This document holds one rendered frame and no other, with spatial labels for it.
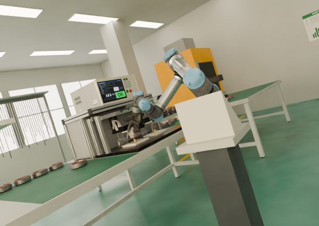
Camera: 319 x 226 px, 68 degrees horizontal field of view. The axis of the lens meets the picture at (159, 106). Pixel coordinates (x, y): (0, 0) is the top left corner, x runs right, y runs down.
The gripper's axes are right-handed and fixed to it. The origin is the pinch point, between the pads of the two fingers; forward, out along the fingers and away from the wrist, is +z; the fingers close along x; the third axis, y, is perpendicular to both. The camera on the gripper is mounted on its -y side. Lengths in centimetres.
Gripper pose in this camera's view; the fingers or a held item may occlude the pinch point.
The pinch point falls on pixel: (133, 135)
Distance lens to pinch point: 181.8
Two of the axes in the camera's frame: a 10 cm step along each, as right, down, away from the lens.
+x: 6.0, -2.0, 7.7
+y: 7.9, 2.7, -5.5
